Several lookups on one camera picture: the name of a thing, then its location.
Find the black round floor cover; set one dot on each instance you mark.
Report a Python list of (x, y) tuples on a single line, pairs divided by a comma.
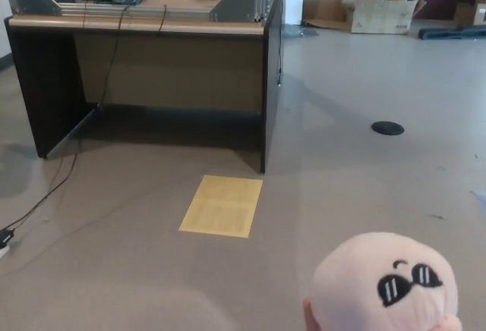
[(387, 128)]

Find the person's bare hand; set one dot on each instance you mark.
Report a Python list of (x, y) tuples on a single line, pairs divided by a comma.
[(309, 316)]

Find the open printed cardboard box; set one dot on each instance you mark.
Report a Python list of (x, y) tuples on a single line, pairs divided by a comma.
[(383, 16)]

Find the dark blue foam mat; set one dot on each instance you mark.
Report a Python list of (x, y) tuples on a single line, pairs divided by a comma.
[(452, 33)]

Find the small closed cardboard box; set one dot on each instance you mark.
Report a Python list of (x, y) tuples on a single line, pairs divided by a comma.
[(469, 14)]

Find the black power adapter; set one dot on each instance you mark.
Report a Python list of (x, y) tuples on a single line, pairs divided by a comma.
[(5, 236)]

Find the dark wooden desk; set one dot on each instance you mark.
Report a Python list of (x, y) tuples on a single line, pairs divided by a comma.
[(171, 73)]

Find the yellow paper sheet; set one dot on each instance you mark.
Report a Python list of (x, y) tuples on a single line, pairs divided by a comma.
[(224, 205)]

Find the pink plush dumpling with sunglasses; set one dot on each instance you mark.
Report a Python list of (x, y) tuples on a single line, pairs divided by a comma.
[(357, 270)]

